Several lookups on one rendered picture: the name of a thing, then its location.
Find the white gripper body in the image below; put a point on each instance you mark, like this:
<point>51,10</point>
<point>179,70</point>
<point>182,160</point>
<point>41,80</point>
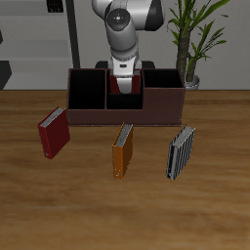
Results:
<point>125,85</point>

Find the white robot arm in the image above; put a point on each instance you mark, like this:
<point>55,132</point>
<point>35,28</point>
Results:
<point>123,39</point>

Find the dark red book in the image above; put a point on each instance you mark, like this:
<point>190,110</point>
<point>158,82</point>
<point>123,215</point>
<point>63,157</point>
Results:
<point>136,84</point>
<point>54,134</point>

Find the dark brown desk caddy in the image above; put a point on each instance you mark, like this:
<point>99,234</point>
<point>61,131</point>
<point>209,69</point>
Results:
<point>162,107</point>

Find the orange book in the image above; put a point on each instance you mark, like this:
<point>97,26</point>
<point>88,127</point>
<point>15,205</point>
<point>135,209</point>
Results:
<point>125,153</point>

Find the grey striped book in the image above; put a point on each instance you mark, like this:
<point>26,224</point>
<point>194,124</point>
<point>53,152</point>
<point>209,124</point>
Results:
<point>181,153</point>

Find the green pot plant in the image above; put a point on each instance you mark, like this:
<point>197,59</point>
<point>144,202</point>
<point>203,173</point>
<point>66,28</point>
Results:
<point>183,49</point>

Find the grey shelf unit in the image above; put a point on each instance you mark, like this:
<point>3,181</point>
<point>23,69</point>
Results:
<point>35,49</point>

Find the small black box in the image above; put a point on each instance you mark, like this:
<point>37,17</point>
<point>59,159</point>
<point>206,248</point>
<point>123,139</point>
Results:
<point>54,5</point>

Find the black angular object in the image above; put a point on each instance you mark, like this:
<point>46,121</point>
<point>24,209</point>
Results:
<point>4,74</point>

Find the flat black base plate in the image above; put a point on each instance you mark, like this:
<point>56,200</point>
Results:
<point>101,64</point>

